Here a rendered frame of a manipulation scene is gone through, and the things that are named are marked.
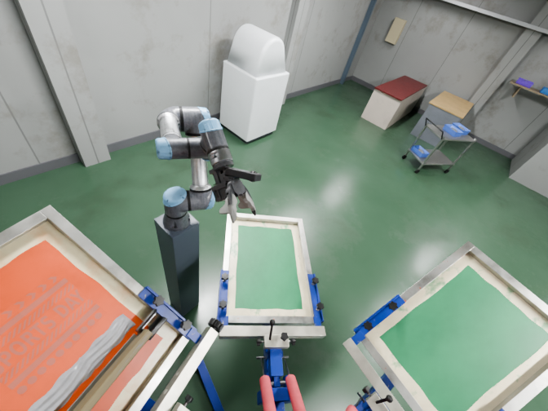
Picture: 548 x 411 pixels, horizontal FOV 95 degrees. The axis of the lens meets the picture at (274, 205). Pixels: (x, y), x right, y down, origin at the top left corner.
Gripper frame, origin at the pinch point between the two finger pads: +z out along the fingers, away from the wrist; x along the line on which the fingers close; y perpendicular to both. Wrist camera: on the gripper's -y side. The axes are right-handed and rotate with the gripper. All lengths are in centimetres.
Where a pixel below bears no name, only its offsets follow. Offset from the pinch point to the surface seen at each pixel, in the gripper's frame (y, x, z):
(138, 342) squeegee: 55, 12, 30
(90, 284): 69, 13, 4
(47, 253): 74, 21, -13
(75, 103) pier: 213, -105, -177
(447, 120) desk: -206, -594, -59
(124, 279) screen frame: 62, 5, 7
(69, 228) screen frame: 68, 15, -19
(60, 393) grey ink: 72, 31, 34
